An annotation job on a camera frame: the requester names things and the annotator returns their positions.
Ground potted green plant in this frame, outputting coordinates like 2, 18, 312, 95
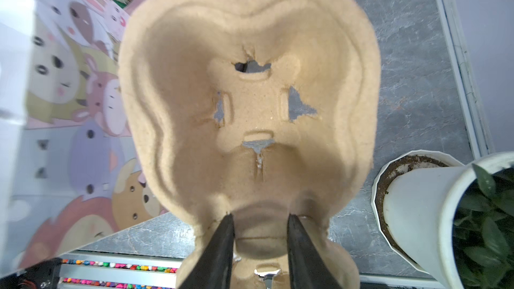
372, 150, 513, 288

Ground brown pulp cup carrier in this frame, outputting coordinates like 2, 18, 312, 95
119, 0, 381, 288

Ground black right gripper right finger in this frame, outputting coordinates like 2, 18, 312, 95
287, 214, 342, 289

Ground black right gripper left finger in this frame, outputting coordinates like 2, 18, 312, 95
179, 214, 235, 289

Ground cartoon animal paper bag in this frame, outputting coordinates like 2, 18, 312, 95
1, 0, 165, 276

